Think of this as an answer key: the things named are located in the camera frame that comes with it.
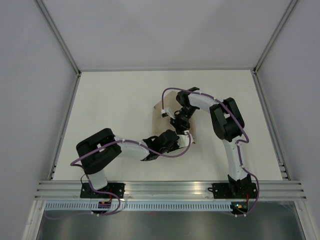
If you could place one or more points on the right aluminium frame post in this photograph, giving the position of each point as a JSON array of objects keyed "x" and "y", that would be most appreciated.
[{"x": 275, "y": 34}]

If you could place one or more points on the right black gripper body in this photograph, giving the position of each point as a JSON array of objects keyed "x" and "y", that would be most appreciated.
[{"x": 182, "y": 120}]

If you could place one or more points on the beige cloth napkin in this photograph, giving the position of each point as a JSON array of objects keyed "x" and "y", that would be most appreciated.
[{"x": 161, "y": 124}]

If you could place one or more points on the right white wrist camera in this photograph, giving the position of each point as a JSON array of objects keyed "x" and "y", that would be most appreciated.
[{"x": 167, "y": 112}]

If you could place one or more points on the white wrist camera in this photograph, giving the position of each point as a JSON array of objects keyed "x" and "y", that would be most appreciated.
[
  {"x": 167, "y": 112},
  {"x": 185, "y": 139}
]

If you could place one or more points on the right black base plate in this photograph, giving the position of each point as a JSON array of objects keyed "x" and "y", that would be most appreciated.
[{"x": 224, "y": 191}]

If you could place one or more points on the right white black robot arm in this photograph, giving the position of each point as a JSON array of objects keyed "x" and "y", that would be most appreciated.
[{"x": 228, "y": 125}]

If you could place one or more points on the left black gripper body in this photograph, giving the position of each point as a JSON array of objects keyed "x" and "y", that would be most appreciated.
[{"x": 175, "y": 146}]

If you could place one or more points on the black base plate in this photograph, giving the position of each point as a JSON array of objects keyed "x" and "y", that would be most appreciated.
[
  {"x": 224, "y": 191},
  {"x": 112, "y": 190}
]

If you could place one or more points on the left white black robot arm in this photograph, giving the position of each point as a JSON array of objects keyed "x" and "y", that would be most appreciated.
[{"x": 100, "y": 149}]

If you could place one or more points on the left aluminium frame post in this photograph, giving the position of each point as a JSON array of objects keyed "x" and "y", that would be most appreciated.
[{"x": 57, "y": 35}]

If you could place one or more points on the aluminium mounting rail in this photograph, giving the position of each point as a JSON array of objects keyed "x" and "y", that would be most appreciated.
[{"x": 281, "y": 190}]

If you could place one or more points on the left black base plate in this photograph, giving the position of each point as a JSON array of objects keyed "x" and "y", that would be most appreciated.
[{"x": 112, "y": 190}]

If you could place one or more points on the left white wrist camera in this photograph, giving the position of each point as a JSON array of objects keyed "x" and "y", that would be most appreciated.
[{"x": 185, "y": 139}]

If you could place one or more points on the white slotted cable duct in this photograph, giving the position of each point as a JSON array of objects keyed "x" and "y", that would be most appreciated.
[{"x": 223, "y": 206}]

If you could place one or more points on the aluminium frame post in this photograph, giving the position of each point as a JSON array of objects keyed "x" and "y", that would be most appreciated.
[
  {"x": 57, "y": 35},
  {"x": 275, "y": 34}
]

